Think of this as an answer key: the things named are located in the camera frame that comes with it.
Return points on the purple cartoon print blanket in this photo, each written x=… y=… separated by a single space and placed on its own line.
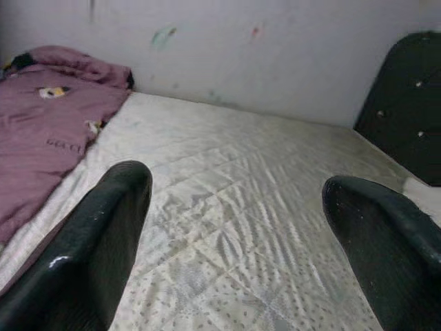
x=38 y=117

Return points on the dark tufted headboard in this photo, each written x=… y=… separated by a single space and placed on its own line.
x=403 y=103

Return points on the white pillow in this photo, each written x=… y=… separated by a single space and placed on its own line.
x=423 y=196

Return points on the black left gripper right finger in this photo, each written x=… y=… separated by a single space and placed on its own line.
x=386 y=258

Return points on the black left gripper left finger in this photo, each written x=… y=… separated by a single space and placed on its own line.
x=79 y=269

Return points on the white quilted mattress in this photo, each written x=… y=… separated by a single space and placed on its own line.
x=234 y=179

